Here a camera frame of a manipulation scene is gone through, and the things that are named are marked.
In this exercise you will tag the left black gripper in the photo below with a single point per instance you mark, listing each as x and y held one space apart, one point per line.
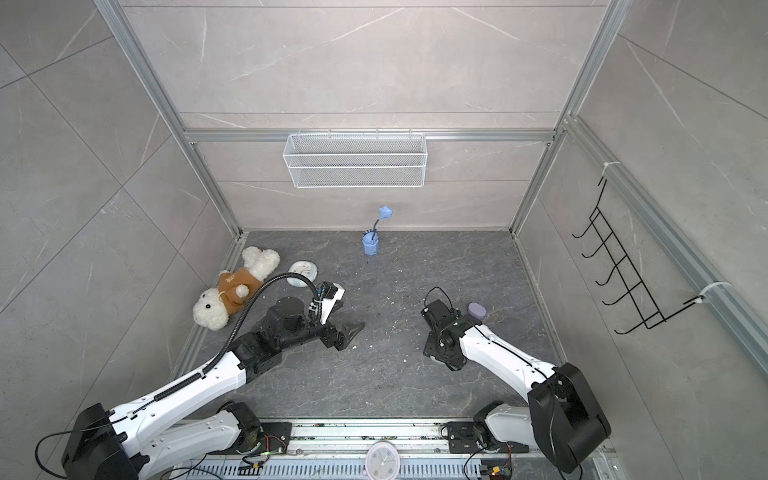
343 339

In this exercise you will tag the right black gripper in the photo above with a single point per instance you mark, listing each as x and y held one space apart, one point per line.
429 349

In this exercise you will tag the purple earbud charging case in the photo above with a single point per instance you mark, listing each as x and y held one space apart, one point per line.
477 311

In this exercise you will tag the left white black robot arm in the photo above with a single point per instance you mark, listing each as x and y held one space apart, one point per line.
144 437

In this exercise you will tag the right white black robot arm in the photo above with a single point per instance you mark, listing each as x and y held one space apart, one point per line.
562 417

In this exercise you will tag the small round white clock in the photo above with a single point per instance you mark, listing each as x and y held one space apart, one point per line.
305 268

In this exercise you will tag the blue cup holder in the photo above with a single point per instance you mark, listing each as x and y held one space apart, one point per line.
370 242

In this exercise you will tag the pink round clock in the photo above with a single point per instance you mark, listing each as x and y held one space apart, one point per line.
382 461

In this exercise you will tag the white plush bear toy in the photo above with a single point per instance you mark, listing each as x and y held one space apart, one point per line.
216 305

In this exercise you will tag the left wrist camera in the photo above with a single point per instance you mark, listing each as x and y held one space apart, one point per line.
329 297

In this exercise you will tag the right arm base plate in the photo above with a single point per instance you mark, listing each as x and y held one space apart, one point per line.
465 437

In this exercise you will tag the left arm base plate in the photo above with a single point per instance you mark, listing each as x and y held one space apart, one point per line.
269 438

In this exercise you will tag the white wire mesh basket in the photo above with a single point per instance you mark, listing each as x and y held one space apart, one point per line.
356 160

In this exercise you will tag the black wire hook rack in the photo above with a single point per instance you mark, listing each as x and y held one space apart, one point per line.
624 272

